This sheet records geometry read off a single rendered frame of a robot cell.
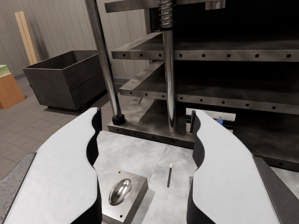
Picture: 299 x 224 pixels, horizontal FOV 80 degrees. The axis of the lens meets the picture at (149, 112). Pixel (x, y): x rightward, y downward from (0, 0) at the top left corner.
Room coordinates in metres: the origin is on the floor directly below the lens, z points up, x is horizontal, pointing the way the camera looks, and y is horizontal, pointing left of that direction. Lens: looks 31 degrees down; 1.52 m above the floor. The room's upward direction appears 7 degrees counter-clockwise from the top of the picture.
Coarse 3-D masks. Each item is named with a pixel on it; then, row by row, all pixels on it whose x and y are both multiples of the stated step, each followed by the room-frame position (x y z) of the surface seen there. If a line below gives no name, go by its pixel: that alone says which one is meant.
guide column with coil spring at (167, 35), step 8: (168, 16) 0.92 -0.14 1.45; (168, 32) 0.92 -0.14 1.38; (168, 40) 0.92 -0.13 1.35; (168, 48) 0.92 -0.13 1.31; (168, 56) 0.92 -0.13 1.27; (168, 64) 0.92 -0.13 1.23; (168, 72) 0.92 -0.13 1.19; (168, 80) 0.92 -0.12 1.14; (168, 88) 0.92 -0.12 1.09; (168, 96) 0.92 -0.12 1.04; (168, 104) 0.93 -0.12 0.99; (168, 112) 0.93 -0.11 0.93; (176, 112) 0.93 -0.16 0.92; (168, 120) 0.94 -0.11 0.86; (176, 120) 0.93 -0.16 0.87; (176, 128) 0.92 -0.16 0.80
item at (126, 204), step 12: (120, 180) 0.52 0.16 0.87; (132, 180) 0.52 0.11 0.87; (144, 180) 0.51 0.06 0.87; (108, 192) 0.47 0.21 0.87; (120, 192) 0.48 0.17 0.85; (132, 192) 0.46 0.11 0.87; (144, 192) 0.49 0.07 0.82; (108, 204) 0.42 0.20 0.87; (120, 204) 0.41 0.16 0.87; (132, 204) 0.41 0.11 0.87; (108, 216) 0.38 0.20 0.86; (120, 216) 0.37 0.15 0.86; (132, 216) 0.39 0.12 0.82
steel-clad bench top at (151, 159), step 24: (120, 144) 0.84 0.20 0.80; (144, 144) 0.82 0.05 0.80; (168, 144) 0.79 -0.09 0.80; (96, 168) 0.68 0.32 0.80; (120, 168) 0.65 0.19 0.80; (144, 168) 0.63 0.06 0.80; (168, 168) 0.62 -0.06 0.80; (192, 168) 0.60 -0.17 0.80; (168, 192) 0.48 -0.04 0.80; (144, 216) 0.39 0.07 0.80; (168, 216) 0.38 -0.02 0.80
